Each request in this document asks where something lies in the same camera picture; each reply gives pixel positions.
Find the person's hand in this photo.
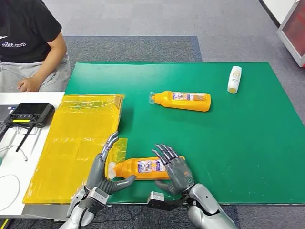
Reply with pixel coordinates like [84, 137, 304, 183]
[17, 77, 40, 93]

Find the yellow taped cardboard sheet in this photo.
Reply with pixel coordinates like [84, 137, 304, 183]
[23, 93, 128, 206]

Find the white cable loop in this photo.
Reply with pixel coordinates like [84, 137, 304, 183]
[0, 174, 21, 212]

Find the green table mat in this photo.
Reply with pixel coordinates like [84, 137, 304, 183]
[65, 62, 305, 206]

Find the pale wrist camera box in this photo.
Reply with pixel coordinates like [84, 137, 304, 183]
[147, 191, 189, 212]
[78, 187, 110, 212]

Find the small white bottle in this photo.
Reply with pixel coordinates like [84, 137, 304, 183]
[227, 65, 242, 94]

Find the thin white wire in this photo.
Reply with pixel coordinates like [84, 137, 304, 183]
[0, 145, 29, 162]

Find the red panel with white frame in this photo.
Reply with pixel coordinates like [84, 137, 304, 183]
[276, 0, 305, 68]

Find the black remote controller with antennas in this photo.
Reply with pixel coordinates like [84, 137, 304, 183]
[0, 103, 56, 153]

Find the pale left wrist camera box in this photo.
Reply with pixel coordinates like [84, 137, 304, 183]
[78, 187, 110, 212]

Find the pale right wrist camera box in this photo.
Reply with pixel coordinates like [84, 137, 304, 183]
[147, 191, 189, 212]

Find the orange bottle with clear cap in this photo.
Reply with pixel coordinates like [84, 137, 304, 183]
[108, 156, 185, 181]
[149, 90, 212, 113]

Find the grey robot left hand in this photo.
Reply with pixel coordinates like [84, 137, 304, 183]
[85, 131, 136, 196]

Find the person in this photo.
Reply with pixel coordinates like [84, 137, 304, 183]
[0, 0, 72, 93]

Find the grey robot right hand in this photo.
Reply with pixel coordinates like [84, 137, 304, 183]
[152, 144, 195, 195]

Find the dark laptop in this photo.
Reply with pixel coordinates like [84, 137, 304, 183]
[0, 104, 19, 134]

